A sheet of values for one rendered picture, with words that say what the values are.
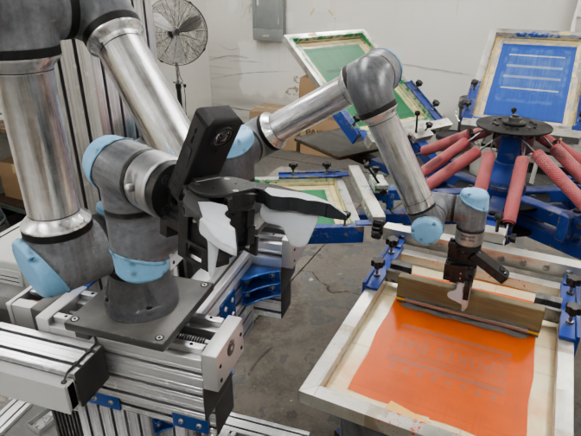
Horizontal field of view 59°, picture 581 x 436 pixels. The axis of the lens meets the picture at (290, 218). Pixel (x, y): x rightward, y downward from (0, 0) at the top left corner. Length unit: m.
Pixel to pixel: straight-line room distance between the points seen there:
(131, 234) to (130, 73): 0.26
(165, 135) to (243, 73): 5.85
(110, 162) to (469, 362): 1.10
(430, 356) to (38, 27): 1.17
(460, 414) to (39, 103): 1.08
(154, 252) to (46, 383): 0.50
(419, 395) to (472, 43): 4.63
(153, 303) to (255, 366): 1.81
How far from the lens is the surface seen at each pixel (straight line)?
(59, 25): 0.88
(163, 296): 1.08
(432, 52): 5.73
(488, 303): 1.59
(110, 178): 0.66
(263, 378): 2.77
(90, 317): 1.13
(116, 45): 0.86
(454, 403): 1.37
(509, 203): 2.09
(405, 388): 1.38
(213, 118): 0.51
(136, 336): 1.05
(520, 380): 1.49
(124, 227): 0.69
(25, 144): 0.90
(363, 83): 1.26
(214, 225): 0.45
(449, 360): 1.48
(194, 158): 0.53
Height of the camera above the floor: 1.89
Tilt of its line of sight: 26 degrees down
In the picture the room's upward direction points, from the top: straight up
